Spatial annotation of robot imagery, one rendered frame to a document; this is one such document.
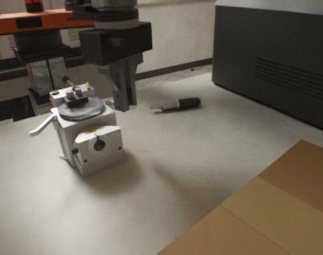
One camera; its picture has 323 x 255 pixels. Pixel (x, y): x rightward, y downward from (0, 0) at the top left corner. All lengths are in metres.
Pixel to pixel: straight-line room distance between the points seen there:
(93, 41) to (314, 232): 0.36
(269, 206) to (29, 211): 0.37
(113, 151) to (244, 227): 0.34
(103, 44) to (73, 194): 0.25
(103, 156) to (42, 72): 0.54
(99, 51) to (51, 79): 0.58
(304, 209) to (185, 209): 0.23
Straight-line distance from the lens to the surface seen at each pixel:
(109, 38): 0.42
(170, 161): 0.51
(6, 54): 2.05
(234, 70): 0.80
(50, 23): 0.91
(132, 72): 0.49
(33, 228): 0.44
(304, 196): 0.23
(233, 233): 0.19
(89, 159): 0.48
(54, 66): 0.97
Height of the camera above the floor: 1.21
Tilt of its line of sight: 30 degrees down
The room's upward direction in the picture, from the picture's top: 2 degrees counter-clockwise
